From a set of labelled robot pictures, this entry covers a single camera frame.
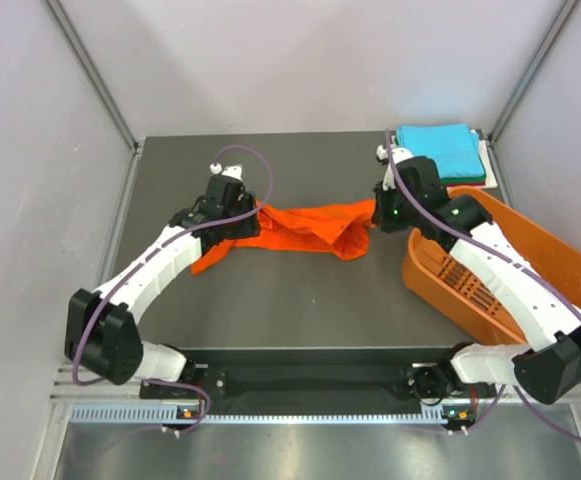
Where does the orange t shirt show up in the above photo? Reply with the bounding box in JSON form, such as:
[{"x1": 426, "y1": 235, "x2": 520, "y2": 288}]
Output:
[{"x1": 191, "y1": 199, "x2": 376, "y2": 275}]

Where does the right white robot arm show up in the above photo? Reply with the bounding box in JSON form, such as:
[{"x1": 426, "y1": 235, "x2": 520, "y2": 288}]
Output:
[{"x1": 373, "y1": 147, "x2": 581, "y2": 404}]

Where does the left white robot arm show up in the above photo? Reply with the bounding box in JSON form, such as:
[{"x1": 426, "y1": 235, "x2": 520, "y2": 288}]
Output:
[{"x1": 64, "y1": 165, "x2": 260, "y2": 397}]

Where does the folded green t shirt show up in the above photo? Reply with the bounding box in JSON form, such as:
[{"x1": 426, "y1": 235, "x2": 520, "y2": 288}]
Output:
[{"x1": 441, "y1": 174, "x2": 487, "y2": 183}]

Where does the orange plastic basket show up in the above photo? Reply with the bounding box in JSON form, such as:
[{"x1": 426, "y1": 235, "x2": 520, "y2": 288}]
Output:
[{"x1": 402, "y1": 186, "x2": 581, "y2": 346}]

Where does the folded white t shirt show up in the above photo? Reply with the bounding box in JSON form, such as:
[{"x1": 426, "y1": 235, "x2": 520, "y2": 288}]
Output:
[{"x1": 390, "y1": 129, "x2": 499, "y2": 190}]

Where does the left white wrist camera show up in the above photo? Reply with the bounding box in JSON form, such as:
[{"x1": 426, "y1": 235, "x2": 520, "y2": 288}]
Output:
[{"x1": 209, "y1": 162, "x2": 243, "y2": 182}]

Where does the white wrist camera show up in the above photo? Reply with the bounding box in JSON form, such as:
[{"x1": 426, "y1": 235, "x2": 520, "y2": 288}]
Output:
[
  {"x1": 376, "y1": 145, "x2": 413, "y2": 165},
  {"x1": 209, "y1": 162, "x2": 243, "y2": 182}
]

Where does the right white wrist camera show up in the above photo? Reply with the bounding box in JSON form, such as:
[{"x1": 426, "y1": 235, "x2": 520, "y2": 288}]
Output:
[{"x1": 376, "y1": 145, "x2": 413, "y2": 165}]

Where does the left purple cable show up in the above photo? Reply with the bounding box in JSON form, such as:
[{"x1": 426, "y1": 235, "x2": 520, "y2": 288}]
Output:
[{"x1": 72, "y1": 144, "x2": 274, "y2": 387}]

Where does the purple cable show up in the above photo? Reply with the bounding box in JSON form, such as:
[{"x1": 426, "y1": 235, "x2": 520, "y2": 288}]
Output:
[
  {"x1": 384, "y1": 129, "x2": 581, "y2": 446},
  {"x1": 72, "y1": 144, "x2": 274, "y2": 387}
]

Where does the aluminium frame rail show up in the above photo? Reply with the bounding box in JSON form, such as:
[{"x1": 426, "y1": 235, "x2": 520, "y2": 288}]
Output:
[{"x1": 44, "y1": 0, "x2": 144, "y2": 151}]

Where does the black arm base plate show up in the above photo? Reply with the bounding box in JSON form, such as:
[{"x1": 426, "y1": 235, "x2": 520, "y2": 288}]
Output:
[{"x1": 138, "y1": 347, "x2": 499, "y2": 416}]

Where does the grey slotted cable duct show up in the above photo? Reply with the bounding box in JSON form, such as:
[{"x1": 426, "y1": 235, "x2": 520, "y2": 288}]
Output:
[{"x1": 69, "y1": 404, "x2": 475, "y2": 425}]

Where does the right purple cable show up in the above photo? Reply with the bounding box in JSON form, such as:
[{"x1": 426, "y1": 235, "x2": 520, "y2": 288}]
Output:
[{"x1": 384, "y1": 129, "x2": 581, "y2": 446}]

